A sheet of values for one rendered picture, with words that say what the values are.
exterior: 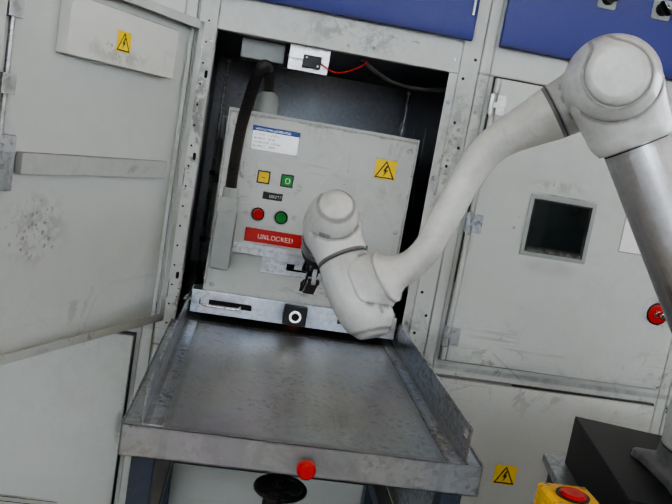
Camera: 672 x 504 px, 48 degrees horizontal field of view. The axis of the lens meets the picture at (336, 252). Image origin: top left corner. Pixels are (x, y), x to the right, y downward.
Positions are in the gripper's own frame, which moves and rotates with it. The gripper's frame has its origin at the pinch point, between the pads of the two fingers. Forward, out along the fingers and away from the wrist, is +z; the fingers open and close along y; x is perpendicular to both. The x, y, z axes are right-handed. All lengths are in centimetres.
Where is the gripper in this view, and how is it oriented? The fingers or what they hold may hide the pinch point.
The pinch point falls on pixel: (308, 276)
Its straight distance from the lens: 178.7
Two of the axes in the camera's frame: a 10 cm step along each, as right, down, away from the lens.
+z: -1.7, 3.5, 9.2
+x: 9.8, 1.5, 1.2
